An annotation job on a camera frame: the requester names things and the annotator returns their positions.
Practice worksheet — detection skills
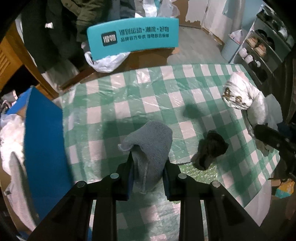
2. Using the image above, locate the white patterned cloth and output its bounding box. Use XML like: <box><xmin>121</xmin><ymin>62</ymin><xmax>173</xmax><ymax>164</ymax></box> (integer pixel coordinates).
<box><xmin>222</xmin><ymin>72</ymin><xmax>283</xmax><ymax>138</ymax></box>

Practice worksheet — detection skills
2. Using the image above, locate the grey blue sock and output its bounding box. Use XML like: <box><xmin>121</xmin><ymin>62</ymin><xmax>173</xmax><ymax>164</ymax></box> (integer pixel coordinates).
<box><xmin>118</xmin><ymin>121</ymin><xmax>173</xmax><ymax>193</ymax></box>

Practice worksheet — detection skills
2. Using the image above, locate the grey brown knit garment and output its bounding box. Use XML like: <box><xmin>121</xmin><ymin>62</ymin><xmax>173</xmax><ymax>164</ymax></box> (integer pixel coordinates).
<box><xmin>4</xmin><ymin>152</ymin><xmax>40</xmax><ymax>232</ymax></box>

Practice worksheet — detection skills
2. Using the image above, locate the blue cardboard storage box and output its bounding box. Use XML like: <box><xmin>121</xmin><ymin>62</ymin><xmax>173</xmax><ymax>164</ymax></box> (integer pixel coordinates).
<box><xmin>7</xmin><ymin>86</ymin><xmax>73</xmax><ymax>219</ymax></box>

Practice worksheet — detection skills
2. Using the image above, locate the black fuzzy sock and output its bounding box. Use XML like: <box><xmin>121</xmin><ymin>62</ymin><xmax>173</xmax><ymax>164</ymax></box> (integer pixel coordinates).
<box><xmin>191</xmin><ymin>131</ymin><xmax>229</xmax><ymax>171</ymax></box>

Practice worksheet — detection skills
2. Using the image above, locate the grey shoe rack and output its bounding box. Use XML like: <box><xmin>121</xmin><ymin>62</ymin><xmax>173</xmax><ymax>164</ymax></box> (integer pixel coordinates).
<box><xmin>230</xmin><ymin>5</ymin><xmax>295</xmax><ymax>85</ymax></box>

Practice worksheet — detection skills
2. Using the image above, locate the green white checkered tablecloth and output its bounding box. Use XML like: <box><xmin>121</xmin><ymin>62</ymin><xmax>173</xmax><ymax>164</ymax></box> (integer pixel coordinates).
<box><xmin>52</xmin><ymin>63</ymin><xmax>282</xmax><ymax>241</ymax></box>

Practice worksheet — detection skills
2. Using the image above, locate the white plastic bag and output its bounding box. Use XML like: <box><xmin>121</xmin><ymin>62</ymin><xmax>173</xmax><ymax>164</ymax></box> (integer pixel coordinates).
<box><xmin>81</xmin><ymin>41</ymin><xmax>130</xmax><ymax>73</ymax></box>

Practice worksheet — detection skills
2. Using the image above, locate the wooden louvered cabinet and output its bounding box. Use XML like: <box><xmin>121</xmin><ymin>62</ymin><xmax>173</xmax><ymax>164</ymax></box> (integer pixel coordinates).
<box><xmin>1</xmin><ymin>23</ymin><xmax>58</xmax><ymax>99</ymax></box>

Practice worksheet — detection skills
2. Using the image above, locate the dark hanging jacket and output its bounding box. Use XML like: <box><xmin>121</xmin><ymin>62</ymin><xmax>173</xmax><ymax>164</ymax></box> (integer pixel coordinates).
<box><xmin>21</xmin><ymin>0</ymin><xmax>136</xmax><ymax>73</ymax></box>

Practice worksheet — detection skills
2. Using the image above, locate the teal printed cardboard box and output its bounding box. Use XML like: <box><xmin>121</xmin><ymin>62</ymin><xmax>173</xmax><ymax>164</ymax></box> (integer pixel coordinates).
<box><xmin>87</xmin><ymin>17</ymin><xmax>179</xmax><ymax>61</ymax></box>

